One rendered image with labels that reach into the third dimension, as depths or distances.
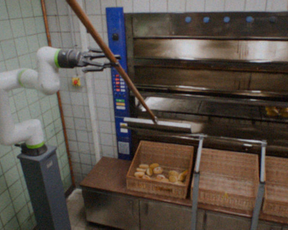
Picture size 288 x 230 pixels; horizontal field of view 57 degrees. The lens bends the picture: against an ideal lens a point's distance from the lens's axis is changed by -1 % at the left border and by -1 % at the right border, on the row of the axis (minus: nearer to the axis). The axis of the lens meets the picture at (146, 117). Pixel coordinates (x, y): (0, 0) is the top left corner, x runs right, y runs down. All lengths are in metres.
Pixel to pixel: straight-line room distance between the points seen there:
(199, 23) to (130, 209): 1.79
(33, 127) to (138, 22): 1.26
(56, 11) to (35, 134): 1.32
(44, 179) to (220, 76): 1.66
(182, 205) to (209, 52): 1.34
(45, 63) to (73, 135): 1.91
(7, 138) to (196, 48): 1.62
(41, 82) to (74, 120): 1.75
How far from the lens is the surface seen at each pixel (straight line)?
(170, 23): 2.42
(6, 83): 1.76
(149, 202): 2.54
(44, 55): 1.37
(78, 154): 3.31
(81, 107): 2.97
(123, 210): 2.72
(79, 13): 0.98
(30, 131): 1.99
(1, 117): 1.88
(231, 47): 2.38
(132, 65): 2.57
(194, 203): 2.34
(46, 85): 1.38
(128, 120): 2.21
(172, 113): 2.61
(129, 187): 2.56
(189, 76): 2.46
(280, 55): 2.40
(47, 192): 2.20
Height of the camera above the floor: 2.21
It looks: 24 degrees down
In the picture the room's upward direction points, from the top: 2 degrees counter-clockwise
